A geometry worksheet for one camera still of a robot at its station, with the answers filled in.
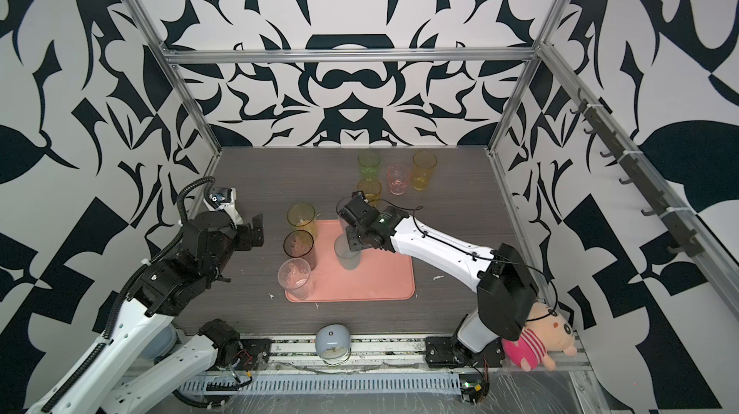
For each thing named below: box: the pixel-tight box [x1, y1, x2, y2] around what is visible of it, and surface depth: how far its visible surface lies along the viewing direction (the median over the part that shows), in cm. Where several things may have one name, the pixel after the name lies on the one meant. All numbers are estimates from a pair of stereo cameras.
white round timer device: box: [314, 323, 352, 365], surface depth 72 cm
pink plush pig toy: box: [501, 302, 578, 372], surface depth 71 cm
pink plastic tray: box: [284, 218, 416, 303], surface depth 87 cm
